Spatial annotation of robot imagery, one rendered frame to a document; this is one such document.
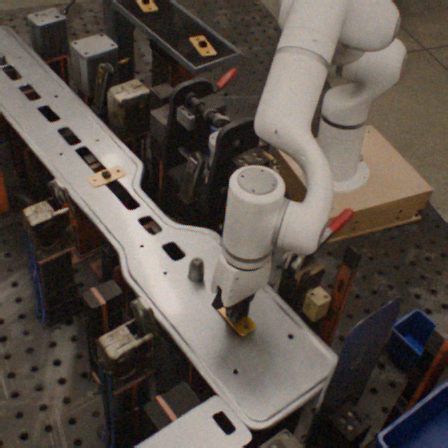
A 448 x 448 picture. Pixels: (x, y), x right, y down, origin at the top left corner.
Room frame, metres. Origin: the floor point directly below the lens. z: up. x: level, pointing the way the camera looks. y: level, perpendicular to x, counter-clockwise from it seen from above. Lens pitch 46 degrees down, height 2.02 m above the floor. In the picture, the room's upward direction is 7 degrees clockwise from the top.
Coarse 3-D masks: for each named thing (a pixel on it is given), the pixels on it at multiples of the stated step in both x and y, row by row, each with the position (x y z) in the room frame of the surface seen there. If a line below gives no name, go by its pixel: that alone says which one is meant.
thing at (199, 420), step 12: (216, 396) 0.58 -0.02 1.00; (204, 408) 0.55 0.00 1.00; (216, 408) 0.55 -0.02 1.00; (228, 408) 0.56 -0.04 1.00; (180, 420) 0.52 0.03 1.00; (192, 420) 0.53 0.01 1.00; (204, 420) 0.53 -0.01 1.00; (240, 420) 0.54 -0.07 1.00; (156, 432) 0.50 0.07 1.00; (168, 432) 0.50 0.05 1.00; (180, 432) 0.50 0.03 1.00; (192, 432) 0.51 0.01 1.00; (204, 432) 0.51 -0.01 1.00; (216, 432) 0.51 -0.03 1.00; (240, 432) 0.52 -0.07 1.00; (144, 444) 0.48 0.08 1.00; (156, 444) 0.48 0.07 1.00; (168, 444) 0.48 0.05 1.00; (180, 444) 0.48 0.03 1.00; (192, 444) 0.49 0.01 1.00; (204, 444) 0.49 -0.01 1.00; (216, 444) 0.49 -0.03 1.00; (228, 444) 0.49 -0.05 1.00; (240, 444) 0.50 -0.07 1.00
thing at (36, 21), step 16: (32, 16) 1.62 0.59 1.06; (48, 16) 1.63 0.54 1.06; (64, 16) 1.64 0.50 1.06; (32, 32) 1.61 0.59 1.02; (48, 32) 1.60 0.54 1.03; (64, 32) 1.63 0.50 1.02; (48, 48) 1.59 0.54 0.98; (64, 48) 1.63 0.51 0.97; (48, 64) 1.59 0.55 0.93; (64, 64) 1.63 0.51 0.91; (64, 80) 1.62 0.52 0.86
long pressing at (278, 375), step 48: (0, 48) 1.54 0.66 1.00; (0, 96) 1.33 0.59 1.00; (48, 96) 1.35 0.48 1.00; (48, 144) 1.17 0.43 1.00; (96, 144) 1.19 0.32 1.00; (96, 192) 1.03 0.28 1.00; (144, 192) 1.05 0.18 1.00; (144, 240) 0.91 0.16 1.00; (192, 240) 0.93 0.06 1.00; (144, 288) 0.79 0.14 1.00; (192, 288) 0.80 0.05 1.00; (192, 336) 0.69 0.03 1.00; (240, 336) 0.70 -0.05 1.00; (240, 384) 0.60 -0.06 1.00; (288, 384) 0.62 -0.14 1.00
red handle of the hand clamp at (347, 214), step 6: (348, 210) 0.91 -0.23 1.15; (342, 216) 0.90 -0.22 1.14; (348, 216) 0.90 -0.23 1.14; (336, 222) 0.89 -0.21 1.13; (342, 222) 0.89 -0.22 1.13; (330, 228) 0.89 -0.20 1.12; (336, 228) 0.89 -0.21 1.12; (324, 234) 0.88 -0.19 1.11; (330, 234) 0.88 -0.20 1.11; (324, 240) 0.87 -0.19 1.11; (294, 264) 0.83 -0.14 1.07
